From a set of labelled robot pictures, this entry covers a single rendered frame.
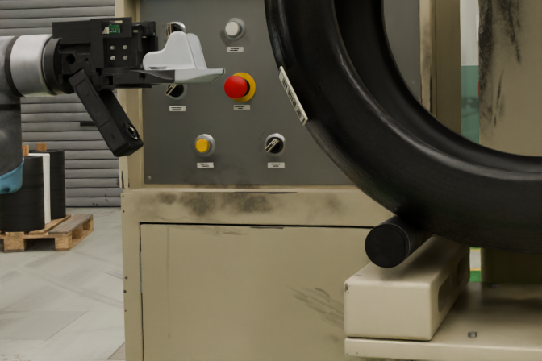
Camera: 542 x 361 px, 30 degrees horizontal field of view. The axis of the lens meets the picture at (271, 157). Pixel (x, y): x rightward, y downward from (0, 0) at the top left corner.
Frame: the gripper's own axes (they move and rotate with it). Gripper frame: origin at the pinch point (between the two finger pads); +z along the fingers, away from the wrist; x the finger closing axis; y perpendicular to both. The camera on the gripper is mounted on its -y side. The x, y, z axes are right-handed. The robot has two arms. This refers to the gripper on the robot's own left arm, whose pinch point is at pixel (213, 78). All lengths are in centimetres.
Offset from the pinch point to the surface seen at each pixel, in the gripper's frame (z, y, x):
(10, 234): -362, -93, 537
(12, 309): -246, -107, 352
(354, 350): 18.5, -28.3, -10.5
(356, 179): 18.5, -11.0, -8.2
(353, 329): 18.5, -26.2, -10.5
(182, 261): -25, -30, 51
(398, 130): 23.5, -6.0, -11.9
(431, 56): 18, 4, 52
